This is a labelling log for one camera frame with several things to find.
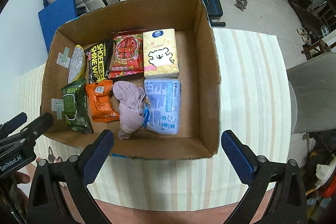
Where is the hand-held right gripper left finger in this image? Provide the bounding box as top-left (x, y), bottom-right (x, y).
top-left (26, 130), bottom-right (114, 224)

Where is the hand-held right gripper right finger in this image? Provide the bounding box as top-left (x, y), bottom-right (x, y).
top-left (221, 130), bottom-right (307, 224)

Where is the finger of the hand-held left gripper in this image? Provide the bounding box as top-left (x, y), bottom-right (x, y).
top-left (0, 112), bottom-right (54, 154)
top-left (0, 112), bottom-right (28, 139)

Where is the dark green wipes packet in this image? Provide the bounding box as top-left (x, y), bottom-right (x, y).
top-left (61, 77), bottom-right (93, 134)

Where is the orange wipes packet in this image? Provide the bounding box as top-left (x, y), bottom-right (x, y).
top-left (85, 80), bottom-right (121, 123)

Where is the purple cloth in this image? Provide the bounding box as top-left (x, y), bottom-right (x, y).
top-left (112, 81), bottom-right (146, 140)

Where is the silver glitter pouch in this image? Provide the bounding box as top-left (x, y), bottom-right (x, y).
top-left (68, 45), bottom-right (86, 84)

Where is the printed cardboard box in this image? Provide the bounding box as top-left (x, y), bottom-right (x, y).
top-left (40, 0), bottom-right (221, 160)

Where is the light blue tissue packet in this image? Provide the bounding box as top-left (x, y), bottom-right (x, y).
top-left (143, 78), bottom-right (181, 135)

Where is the black shoe wipes packet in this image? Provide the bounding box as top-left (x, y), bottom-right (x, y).
top-left (84, 40), bottom-right (114, 84)

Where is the red patterned wipes packet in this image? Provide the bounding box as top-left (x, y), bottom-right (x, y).
top-left (108, 29), bottom-right (147, 79)

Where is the yellow tissue packet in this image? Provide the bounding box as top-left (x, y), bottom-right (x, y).
top-left (142, 28), bottom-right (180, 79)

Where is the person's left hand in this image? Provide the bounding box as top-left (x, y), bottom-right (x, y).
top-left (13, 157), bottom-right (44, 185)

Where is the striped and pink tablecloth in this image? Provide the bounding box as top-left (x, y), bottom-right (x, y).
top-left (17, 27), bottom-right (293, 224)

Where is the white goose plush toy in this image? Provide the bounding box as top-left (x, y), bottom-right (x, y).
top-left (315, 162), bottom-right (334, 188)

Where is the red bag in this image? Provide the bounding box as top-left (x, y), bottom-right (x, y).
top-left (322, 187), bottom-right (335, 199)

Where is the grey shell chair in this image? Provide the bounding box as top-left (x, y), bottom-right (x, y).
top-left (286, 52), bottom-right (336, 134)

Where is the blue foam mat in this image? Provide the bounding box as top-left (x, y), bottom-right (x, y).
top-left (38, 0), bottom-right (79, 55)

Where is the brown wooden chair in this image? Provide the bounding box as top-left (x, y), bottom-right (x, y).
top-left (302, 38), bottom-right (332, 60)

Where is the chrome dumbbell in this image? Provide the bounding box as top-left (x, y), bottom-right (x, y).
top-left (234, 0), bottom-right (248, 11)

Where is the black exercise machine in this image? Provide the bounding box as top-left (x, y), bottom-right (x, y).
top-left (289, 0), bottom-right (336, 38)

